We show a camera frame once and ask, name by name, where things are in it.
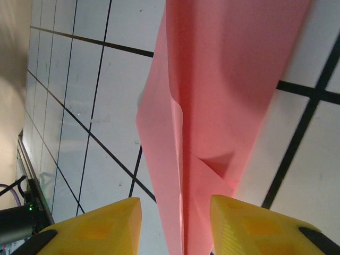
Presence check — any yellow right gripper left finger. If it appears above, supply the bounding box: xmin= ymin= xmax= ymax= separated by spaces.
xmin=6 ymin=197 xmax=142 ymax=255

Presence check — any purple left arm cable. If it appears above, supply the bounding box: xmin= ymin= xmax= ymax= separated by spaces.
xmin=0 ymin=184 xmax=21 ymax=207

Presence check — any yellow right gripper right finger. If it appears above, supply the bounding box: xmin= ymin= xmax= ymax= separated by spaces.
xmin=209 ymin=195 xmax=340 ymax=255

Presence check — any aluminium side rail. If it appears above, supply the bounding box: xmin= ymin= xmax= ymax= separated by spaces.
xmin=16 ymin=132 xmax=55 ymax=225

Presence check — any pink paper sheet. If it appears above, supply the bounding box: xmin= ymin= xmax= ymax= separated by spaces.
xmin=135 ymin=0 xmax=311 ymax=255

